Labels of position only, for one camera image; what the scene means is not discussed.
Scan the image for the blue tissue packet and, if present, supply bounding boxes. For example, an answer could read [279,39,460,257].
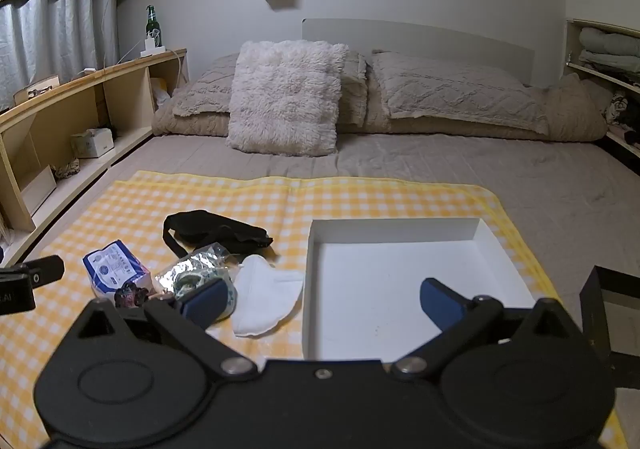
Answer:
[82,239,152,300]

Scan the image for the white wall shelf unit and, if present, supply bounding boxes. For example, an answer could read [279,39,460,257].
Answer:
[562,18,640,160]

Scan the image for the dark printed clothes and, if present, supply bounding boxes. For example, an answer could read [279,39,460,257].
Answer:
[602,94,640,145]

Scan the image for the grey curtain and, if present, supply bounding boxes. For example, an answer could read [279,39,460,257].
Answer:
[0,0,121,112]

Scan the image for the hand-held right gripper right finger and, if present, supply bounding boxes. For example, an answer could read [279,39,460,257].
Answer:
[390,278,584,376]

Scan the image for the green glass bottle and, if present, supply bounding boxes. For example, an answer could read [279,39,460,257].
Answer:
[145,5,162,46]

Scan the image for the beige quilted pillows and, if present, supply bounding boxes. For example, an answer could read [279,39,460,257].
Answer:
[151,74,608,142]

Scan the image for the wooden bedside shelf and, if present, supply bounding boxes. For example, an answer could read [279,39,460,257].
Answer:
[0,48,190,265]

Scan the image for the clear bag of rubber bands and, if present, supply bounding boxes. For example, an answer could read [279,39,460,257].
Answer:
[155,241,242,292]

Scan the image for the pale yellow bundle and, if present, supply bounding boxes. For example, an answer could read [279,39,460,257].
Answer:
[150,78,173,105]

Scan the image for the folded grey-green blanket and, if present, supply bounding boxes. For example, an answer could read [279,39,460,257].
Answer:
[577,26,640,75]

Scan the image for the yellow checked mat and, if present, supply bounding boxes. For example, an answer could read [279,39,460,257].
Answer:
[0,170,628,449]

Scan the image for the black eye mask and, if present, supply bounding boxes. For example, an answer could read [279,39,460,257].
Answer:
[163,210,274,260]

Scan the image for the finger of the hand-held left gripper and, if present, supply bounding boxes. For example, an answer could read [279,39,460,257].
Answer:
[22,255,66,289]

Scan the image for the white flat box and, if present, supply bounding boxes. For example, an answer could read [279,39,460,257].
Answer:
[20,164,58,215]

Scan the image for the white cardboard box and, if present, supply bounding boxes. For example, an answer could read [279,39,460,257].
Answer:
[302,218,538,362]

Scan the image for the dark brown scrunchie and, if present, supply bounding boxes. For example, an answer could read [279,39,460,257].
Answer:
[114,281,151,310]

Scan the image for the white face mask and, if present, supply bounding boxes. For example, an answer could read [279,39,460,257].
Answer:
[231,254,304,337]

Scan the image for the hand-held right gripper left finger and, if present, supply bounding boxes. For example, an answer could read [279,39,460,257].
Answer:
[69,277,257,379]

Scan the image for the white tissue box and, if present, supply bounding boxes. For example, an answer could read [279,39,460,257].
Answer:
[70,128,115,159]

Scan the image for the patterned fabric bundle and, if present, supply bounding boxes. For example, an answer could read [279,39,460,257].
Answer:
[52,159,81,180]

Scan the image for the fluffy white pillow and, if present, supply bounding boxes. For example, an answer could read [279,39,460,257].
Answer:
[226,40,350,157]

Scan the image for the quilted beige pillow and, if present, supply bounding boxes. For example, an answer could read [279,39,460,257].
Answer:
[370,50,551,135]
[172,52,368,127]

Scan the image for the white bed headboard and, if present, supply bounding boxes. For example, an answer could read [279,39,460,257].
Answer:
[301,18,537,87]

